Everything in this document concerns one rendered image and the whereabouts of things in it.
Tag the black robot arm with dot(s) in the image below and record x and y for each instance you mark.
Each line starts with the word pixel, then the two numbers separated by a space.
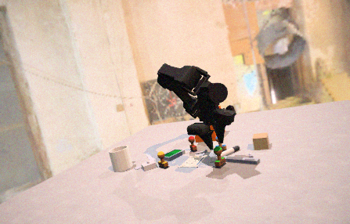
pixel 182 81

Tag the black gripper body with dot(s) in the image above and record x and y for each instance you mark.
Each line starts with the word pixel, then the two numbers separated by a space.
pixel 203 127

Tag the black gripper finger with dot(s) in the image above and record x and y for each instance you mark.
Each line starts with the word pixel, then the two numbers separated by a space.
pixel 207 138
pixel 219 131

